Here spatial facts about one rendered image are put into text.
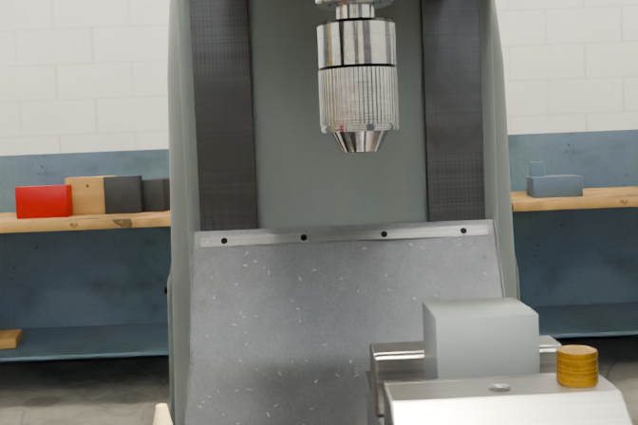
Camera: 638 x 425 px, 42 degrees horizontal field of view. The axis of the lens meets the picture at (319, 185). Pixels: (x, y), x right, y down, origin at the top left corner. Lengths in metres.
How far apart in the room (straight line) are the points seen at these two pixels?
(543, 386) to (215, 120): 0.50
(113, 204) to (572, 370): 3.91
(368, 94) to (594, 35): 4.54
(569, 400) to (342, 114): 0.20
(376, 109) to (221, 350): 0.42
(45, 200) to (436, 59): 3.58
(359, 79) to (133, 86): 4.36
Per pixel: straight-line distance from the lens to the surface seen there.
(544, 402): 0.46
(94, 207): 4.36
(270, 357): 0.83
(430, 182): 0.87
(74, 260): 4.92
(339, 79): 0.48
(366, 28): 0.48
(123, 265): 4.86
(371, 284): 0.85
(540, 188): 4.22
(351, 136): 0.48
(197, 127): 0.87
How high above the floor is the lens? 1.20
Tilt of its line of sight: 3 degrees down
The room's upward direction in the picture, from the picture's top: 2 degrees counter-clockwise
